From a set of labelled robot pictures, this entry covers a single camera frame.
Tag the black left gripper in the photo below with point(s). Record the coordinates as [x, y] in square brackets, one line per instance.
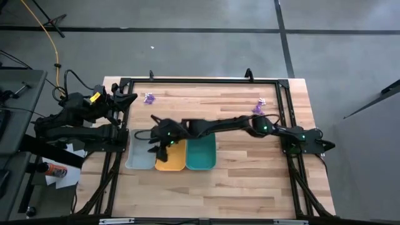
[109, 103]

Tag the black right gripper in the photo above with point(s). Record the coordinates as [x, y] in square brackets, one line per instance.
[170, 131]

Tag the small white plastic decoration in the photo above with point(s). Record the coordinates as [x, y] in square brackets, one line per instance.
[147, 94]
[262, 101]

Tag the yellow plastic bin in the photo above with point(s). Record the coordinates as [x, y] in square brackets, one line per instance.
[176, 159]

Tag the grey plastic bin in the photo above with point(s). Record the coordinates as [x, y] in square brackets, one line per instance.
[137, 156]

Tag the green plastic bin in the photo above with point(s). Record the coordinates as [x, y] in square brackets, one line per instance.
[201, 153]

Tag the purple plastic spider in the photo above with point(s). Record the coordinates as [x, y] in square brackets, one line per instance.
[257, 109]
[149, 99]

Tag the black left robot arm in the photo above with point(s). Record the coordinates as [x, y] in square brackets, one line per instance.
[78, 132]

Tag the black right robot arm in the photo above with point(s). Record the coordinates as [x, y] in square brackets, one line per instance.
[225, 123]

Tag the yellow label tag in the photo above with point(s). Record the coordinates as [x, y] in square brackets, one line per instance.
[95, 97]

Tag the black support beam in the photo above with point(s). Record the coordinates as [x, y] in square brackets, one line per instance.
[56, 153]

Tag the white paper sheets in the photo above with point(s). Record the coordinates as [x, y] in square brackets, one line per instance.
[70, 178]

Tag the orange spray can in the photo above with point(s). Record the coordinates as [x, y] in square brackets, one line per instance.
[56, 171]

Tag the black metal clamp tool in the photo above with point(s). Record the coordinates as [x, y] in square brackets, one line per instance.
[18, 90]

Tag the black tripod stand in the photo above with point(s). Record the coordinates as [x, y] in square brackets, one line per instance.
[51, 22]

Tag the grey side cart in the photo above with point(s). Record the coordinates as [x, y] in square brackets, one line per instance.
[15, 131]

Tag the black caster wheel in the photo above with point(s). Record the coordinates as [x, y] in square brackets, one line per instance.
[30, 212]

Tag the black frame clamp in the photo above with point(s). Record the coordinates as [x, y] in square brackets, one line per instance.
[151, 75]
[249, 75]

